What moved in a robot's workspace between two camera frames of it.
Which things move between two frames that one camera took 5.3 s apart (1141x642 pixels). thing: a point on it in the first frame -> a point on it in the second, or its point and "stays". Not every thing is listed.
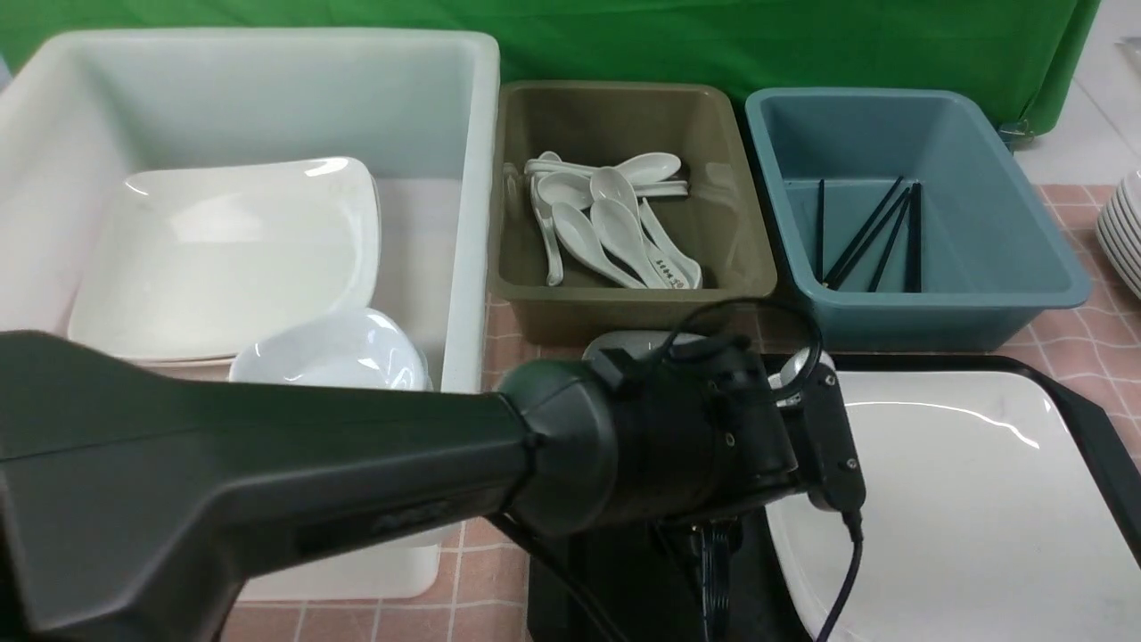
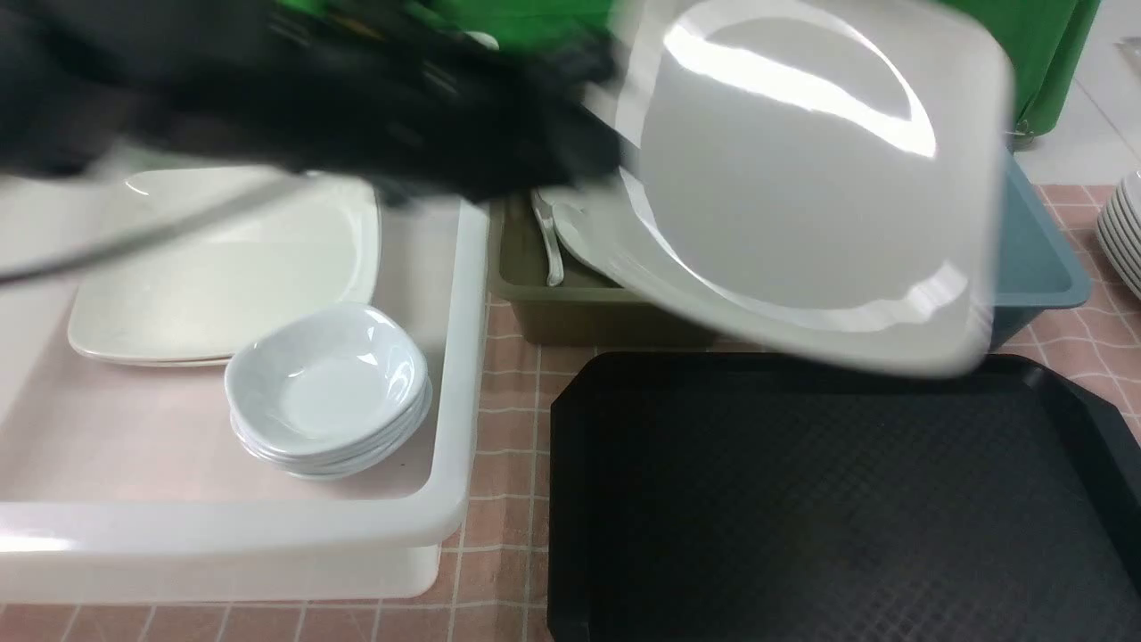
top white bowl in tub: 357,348 stays
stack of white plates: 1119,232 stays
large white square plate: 985,518 -> 828,183
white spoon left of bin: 564,189 stays
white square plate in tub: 182,267 stays
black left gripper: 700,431 -> 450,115
